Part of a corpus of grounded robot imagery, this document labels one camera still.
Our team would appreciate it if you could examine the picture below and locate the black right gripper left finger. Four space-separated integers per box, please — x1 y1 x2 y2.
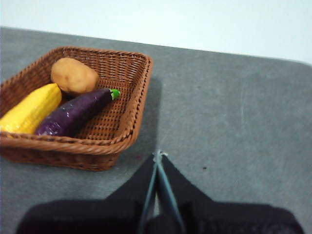
16 152 159 234

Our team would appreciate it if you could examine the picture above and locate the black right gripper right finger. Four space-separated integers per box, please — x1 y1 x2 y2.
146 152 306 234

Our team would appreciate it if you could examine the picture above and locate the brown woven wicker basket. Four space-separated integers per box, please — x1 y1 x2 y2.
0 46 154 173

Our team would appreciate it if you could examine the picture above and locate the purple eggplant with green stem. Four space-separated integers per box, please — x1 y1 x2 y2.
35 88 121 137

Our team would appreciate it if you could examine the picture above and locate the yellow corn cob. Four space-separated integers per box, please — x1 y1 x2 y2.
0 83 63 135

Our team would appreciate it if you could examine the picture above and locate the brown potato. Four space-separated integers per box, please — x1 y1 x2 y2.
50 58 100 96

